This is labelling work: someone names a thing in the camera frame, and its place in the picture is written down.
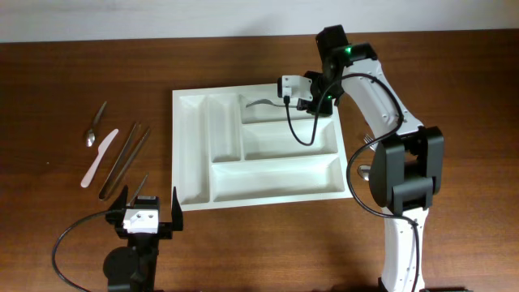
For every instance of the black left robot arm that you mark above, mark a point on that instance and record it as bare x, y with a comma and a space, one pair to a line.
133, 267

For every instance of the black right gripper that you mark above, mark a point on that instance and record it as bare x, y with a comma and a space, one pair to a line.
305, 105

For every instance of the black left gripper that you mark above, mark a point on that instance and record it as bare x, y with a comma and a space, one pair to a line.
165, 232

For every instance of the small metal rod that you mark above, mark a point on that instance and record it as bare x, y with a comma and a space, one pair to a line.
137, 191

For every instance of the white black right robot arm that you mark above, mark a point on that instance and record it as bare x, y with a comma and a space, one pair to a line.
406, 170

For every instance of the white plastic cutlery tray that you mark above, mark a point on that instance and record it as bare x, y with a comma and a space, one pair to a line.
225, 155

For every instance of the small metal teaspoon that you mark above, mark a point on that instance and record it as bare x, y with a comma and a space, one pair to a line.
90, 134

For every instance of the metal fork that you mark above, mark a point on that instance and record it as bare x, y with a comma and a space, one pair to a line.
368, 140
263, 102

